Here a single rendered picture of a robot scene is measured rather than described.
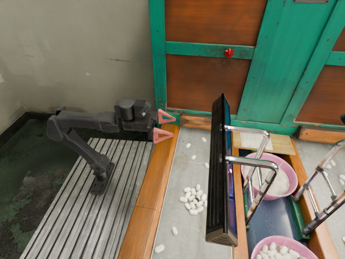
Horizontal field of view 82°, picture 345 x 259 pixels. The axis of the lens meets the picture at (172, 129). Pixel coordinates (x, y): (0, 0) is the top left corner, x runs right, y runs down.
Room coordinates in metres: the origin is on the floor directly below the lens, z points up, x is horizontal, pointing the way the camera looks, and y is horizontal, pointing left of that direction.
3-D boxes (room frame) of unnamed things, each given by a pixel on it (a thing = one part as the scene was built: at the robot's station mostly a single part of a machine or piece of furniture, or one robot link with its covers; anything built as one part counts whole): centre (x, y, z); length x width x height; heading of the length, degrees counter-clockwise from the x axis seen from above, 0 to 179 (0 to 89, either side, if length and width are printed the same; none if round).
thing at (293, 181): (0.61, -0.48, 0.72); 0.27 x 0.27 x 0.10
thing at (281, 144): (0.82, -0.52, 0.77); 0.33 x 0.15 x 0.01; 80
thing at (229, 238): (0.49, -0.18, 1.08); 0.62 x 0.08 x 0.07; 170
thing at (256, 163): (0.47, -0.25, 0.90); 0.20 x 0.19 x 0.45; 170
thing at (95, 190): (0.64, 0.38, 0.71); 0.20 x 0.07 x 0.08; 174
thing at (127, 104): (0.63, 0.20, 1.12); 0.12 x 0.09 x 0.12; 84
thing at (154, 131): (0.57, 0.04, 1.07); 0.09 x 0.07 x 0.07; 84
